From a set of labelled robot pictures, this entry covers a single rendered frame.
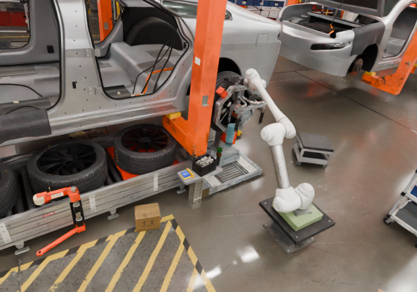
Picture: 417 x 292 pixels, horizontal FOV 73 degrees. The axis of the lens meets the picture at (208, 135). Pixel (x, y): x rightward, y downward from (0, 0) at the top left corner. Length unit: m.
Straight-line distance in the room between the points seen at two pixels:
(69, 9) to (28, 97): 1.21
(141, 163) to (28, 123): 1.01
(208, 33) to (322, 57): 3.17
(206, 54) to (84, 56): 0.98
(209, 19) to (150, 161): 1.43
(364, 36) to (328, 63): 0.65
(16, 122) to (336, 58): 4.47
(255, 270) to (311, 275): 0.49
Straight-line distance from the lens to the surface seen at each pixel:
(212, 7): 2.28
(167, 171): 2.86
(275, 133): 2.40
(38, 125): 2.70
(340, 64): 5.28
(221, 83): 2.95
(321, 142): 3.97
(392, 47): 8.05
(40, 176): 2.77
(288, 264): 2.84
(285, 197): 2.49
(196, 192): 2.86
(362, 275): 3.10
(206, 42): 2.32
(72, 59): 2.55
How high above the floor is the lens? 2.21
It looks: 32 degrees down
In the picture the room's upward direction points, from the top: 8 degrees clockwise
